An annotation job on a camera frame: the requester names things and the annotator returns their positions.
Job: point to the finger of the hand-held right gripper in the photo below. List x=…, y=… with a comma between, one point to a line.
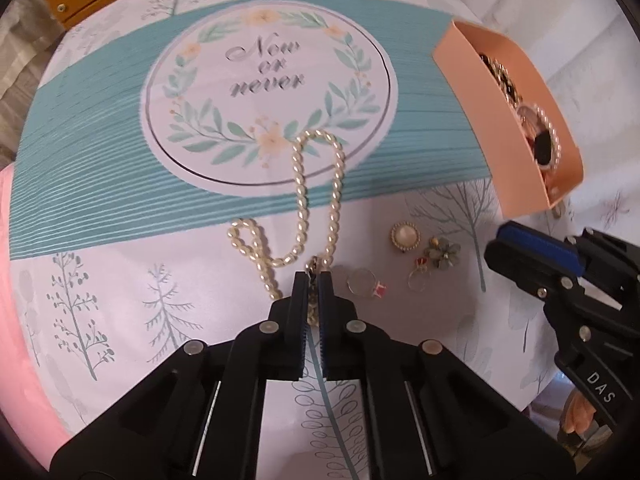
x=542, y=246
x=520, y=267

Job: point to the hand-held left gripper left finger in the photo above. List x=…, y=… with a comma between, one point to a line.
x=299, y=330

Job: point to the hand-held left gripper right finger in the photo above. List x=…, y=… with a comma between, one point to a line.
x=326, y=330

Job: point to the peach paper box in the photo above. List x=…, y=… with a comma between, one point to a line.
x=480, y=110

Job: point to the person's right hand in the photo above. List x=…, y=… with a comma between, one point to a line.
x=580, y=412

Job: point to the green flower earring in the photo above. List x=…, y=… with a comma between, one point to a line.
x=445, y=254

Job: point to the round pearl brooch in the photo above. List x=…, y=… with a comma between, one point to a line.
x=405, y=236

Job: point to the white leaf print curtain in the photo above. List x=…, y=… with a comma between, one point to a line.
x=575, y=20

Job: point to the tree print tablecloth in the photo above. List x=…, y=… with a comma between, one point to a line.
x=100, y=160

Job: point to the pink quilted blanket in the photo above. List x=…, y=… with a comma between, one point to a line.
x=20, y=310

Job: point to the white lace cover cloth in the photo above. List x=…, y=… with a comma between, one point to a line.
x=20, y=60

